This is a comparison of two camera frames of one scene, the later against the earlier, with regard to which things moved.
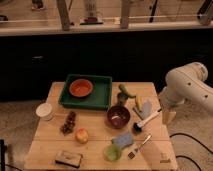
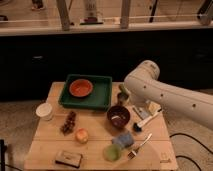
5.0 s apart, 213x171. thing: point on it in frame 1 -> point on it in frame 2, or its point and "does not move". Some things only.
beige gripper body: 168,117 -> 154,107
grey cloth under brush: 147,109 does not move
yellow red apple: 81,135 does not move
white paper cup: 44,111 does not move
